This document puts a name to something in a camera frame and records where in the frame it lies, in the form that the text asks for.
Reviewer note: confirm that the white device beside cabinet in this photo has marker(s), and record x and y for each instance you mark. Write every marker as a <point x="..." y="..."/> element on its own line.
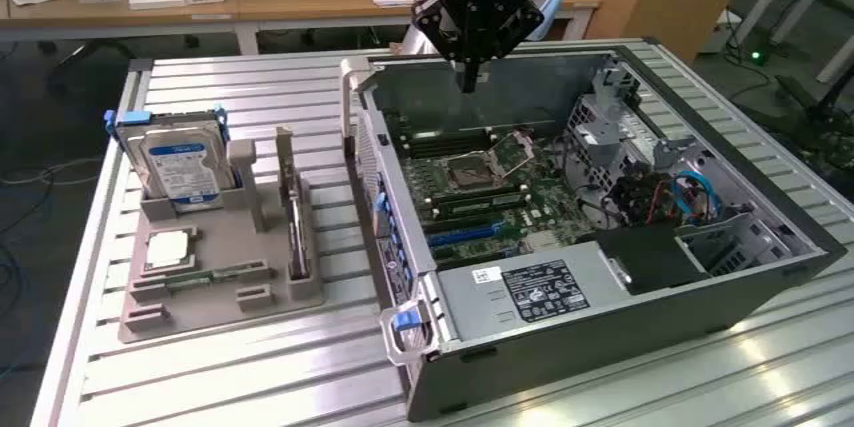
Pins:
<point x="723" y="32"/>

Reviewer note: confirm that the green RAM stick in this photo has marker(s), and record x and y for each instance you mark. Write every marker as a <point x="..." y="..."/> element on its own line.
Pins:
<point x="200" y="278"/>

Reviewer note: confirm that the black floor stand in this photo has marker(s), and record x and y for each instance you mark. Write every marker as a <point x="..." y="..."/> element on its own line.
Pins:
<point x="820" y="112"/>

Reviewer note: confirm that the blue expansion slot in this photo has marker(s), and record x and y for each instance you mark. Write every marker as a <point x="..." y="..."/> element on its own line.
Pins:
<point x="467" y="236"/>

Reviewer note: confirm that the metal disk bay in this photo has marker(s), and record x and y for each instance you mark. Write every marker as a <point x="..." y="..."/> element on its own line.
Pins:
<point x="733" y="247"/>

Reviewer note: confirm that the CPU socket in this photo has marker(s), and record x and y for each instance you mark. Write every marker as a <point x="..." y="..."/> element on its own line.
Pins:
<point x="469" y="169"/>

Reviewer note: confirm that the graphics card with metal bracket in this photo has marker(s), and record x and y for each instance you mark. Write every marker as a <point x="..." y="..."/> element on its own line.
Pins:
<point x="296" y="237"/>

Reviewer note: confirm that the installed RAM stick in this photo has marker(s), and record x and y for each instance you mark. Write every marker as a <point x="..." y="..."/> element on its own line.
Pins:
<point x="476" y="195"/>
<point x="483" y="207"/>

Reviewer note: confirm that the blue card retainer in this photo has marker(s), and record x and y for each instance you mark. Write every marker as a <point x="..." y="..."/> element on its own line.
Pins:
<point x="381" y="202"/>

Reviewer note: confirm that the silver CPU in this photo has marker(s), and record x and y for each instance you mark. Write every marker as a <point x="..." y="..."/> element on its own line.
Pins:
<point x="166" y="249"/>

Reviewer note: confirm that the metal socket cover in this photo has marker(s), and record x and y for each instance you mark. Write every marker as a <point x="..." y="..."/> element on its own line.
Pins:
<point x="516" y="154"/>

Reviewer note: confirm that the blue case latch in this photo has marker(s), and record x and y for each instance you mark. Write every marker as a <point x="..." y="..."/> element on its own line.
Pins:
<point x="404" y="322"/>

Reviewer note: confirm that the grey parts rack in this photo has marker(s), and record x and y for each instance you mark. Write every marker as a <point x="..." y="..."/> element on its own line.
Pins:
<point x="226" y="247"/>

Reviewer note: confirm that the black open PC case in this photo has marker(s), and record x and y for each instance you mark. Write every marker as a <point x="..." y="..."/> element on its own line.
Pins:
<point x="567" y="372"/>

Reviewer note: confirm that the wooden desk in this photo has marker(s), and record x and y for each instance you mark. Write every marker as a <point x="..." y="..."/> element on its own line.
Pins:
<point x="66" y="12"/>

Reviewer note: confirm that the black plastic shroud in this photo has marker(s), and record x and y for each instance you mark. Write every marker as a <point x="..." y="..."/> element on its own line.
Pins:
<point x="647" y="257"/>

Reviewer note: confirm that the hard disk in blue carrier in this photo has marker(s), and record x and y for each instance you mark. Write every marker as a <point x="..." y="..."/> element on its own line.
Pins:
<point x="180" y="167"/>

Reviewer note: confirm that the grey power supply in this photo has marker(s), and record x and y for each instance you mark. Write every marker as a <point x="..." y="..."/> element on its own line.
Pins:
<point x="480" y="307"/>

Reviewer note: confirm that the metal drive cage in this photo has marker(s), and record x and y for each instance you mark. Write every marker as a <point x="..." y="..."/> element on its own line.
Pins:
<point x="600" y="147"/>

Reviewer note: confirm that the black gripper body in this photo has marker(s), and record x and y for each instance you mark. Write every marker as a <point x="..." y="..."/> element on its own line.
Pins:
<point x="483" y="17"/>

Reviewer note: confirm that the silver chipset heatsink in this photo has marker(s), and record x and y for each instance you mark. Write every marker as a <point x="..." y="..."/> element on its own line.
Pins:
<point x="541" y="243"/>

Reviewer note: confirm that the green motherboard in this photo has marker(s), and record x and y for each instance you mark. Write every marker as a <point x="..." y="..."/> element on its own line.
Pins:
<point x="533" y="207"/>

